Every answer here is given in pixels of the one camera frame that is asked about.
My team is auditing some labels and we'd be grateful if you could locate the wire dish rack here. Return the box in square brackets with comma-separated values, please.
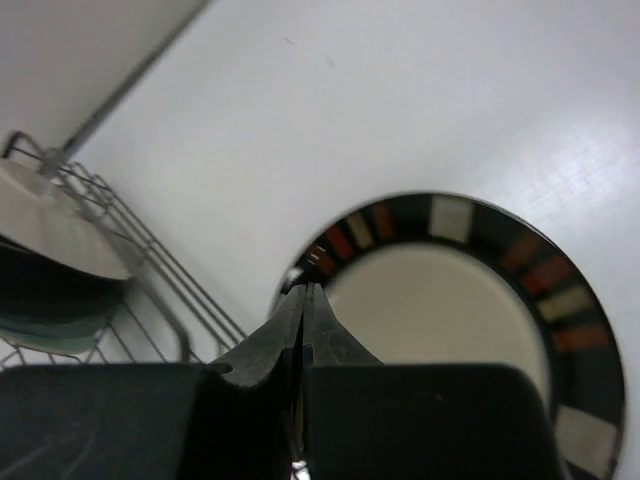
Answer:
[1, 130, 247, 366]

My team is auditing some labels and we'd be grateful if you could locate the green flower plate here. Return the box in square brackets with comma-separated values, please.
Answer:
[1, 318, 104, 355]

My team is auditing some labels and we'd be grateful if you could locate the grey tree pattern plate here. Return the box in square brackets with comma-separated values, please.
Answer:
[1, 159, 131, 280]

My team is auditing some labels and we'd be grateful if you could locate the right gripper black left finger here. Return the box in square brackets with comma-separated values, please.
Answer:
[1, 286, 306, 479]

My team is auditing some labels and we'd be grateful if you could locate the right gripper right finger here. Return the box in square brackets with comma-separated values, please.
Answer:
[302, 284, 563, 479]

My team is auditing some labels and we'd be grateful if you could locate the dark striped rim plate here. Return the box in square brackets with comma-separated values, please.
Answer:
[279, 192, 626, 479]

